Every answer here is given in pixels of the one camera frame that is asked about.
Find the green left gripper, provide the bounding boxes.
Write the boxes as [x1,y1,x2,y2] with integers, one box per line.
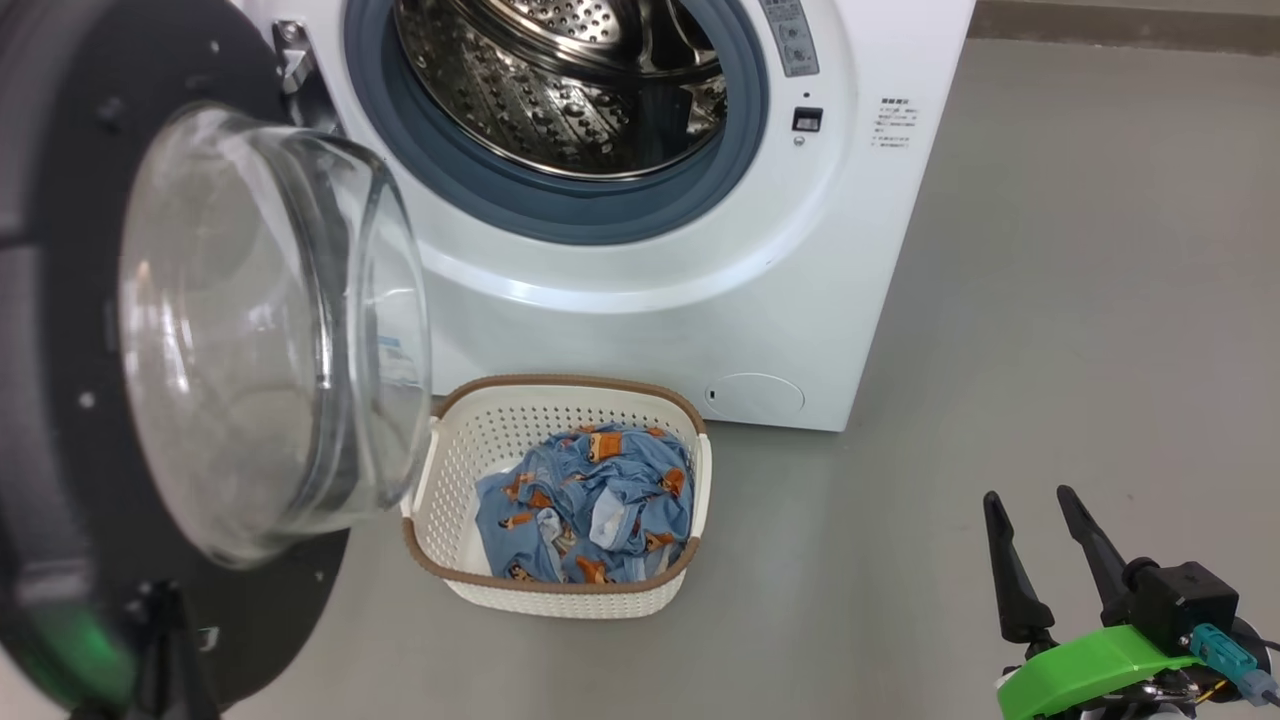
[25,580,221,720]

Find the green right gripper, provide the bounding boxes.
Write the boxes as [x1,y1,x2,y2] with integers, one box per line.
[983,485,1273,720]

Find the white front-load washing machine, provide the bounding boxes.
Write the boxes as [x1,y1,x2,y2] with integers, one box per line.
[230,0,976,433]

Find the round black glass washer door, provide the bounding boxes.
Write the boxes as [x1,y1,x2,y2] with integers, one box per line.
[0,0,433,717]

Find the round drain filter cover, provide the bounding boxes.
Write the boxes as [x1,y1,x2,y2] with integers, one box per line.
[705,373,806,424]

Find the grey warning sticker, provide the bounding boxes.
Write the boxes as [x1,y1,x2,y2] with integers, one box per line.
[760,0,822,79]

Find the cream perforated laundry basket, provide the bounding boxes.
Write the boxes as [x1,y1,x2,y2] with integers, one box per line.
[402,374,713,619]

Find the steel washer drum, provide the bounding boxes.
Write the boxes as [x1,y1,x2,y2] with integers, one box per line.
[393,0,729,182]

